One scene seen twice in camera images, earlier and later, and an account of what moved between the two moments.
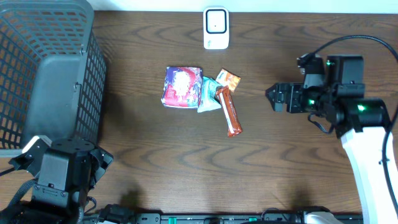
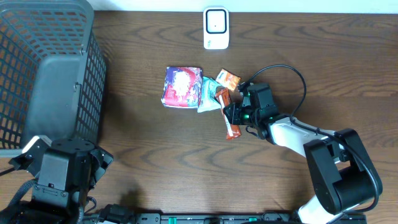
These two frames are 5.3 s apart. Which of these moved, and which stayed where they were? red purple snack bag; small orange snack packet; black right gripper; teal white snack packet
Moved: black right gripper
Stayed: teal white snack packet; small orange snack packet; red purple snack bag
